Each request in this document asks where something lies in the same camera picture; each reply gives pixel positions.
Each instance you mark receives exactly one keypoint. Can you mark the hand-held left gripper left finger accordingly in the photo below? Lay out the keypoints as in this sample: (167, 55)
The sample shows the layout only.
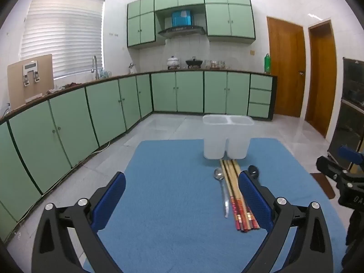
(113, 199)

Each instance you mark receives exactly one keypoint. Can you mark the green wall cabinets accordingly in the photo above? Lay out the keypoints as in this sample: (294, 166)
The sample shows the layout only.
(239, 20)

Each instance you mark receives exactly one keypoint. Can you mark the silver spoon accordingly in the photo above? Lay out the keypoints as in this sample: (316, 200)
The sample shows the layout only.
(218, 174)

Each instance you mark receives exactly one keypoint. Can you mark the black spoon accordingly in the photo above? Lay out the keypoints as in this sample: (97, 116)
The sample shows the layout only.
(253, 170)

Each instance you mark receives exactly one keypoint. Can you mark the blue box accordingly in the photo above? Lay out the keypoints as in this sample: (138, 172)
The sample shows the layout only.
(181, 18)

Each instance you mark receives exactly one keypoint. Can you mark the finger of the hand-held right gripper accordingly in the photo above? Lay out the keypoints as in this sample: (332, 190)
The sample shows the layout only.
(351, 155)
(330, 167)

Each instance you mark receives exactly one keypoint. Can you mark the row of glass jars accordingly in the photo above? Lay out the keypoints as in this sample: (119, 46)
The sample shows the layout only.
(214, 64)

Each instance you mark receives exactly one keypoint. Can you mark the brown cardboard panel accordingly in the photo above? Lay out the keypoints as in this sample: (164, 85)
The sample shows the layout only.
(15, 85)

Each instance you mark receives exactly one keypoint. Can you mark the green base kitchen cabinets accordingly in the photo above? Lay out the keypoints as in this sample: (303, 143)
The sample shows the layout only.
(113, 105)

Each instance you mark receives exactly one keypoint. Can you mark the white window blind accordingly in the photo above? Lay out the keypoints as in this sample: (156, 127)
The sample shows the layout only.
(62, 34)

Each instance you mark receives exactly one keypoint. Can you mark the plain wooden door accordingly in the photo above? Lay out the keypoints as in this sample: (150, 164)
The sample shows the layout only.
(321, 76)

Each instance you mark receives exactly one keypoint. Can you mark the chrome kitchen faucet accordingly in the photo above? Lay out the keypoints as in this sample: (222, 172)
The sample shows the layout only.
(94, 62)

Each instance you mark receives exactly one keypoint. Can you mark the dark range hood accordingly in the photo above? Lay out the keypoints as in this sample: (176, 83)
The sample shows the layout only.
(182, 30)

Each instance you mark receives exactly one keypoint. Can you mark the blue tablecloth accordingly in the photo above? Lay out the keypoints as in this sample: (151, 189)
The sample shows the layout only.
(170, 190)

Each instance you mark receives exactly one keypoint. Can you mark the green bottle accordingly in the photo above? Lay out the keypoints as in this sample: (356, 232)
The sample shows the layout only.
(267, 64)

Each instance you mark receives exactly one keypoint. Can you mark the black wok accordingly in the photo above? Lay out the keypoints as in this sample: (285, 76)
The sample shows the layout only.
(194, 62)

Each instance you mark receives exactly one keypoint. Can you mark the white plastic utensil holder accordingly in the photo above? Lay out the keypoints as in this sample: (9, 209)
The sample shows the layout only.
(216, 145)

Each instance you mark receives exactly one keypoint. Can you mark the dark glass cabinet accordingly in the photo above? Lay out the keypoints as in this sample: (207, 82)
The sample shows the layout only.
(352, 91)

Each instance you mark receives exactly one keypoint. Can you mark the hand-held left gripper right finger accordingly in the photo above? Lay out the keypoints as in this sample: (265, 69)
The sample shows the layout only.
(253, 202)

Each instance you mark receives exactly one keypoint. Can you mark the white lidded pot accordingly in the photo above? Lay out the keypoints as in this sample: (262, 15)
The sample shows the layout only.
(173, 62)

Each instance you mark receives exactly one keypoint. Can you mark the bundle of wooden chopsticks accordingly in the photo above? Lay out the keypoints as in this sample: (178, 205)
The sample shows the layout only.
(231, 182)

